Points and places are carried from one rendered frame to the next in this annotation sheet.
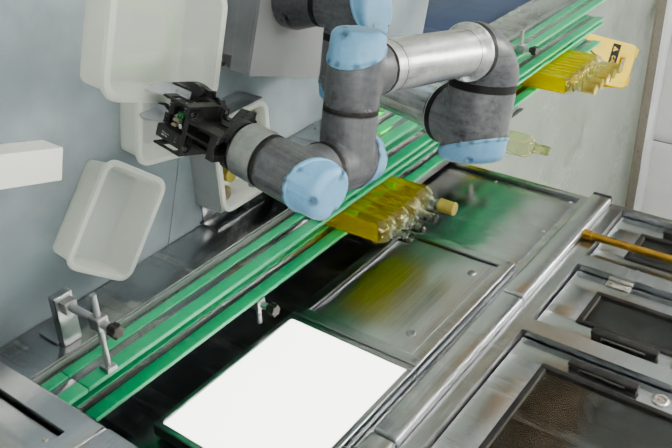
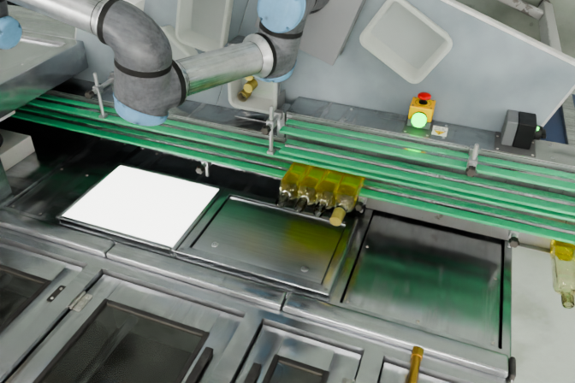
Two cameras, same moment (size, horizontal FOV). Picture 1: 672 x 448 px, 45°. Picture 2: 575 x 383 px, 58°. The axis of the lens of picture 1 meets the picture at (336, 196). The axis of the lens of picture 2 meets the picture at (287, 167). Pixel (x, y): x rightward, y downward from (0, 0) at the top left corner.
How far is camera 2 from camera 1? 1.84 m
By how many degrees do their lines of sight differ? 60
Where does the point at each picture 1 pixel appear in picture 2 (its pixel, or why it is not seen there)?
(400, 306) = (246, 235)
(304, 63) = (313, 44)
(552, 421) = (142, 343)
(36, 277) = not seen: hidden behind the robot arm
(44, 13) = not seen: outside the picture
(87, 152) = (169, 20)
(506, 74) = (116, 52)
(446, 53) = not seen: outside the picture
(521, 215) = (438, 303)
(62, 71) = not seen: outside the picture
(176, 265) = (192, 111)
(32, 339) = not seen: hidden behind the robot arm
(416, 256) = (317, 234)
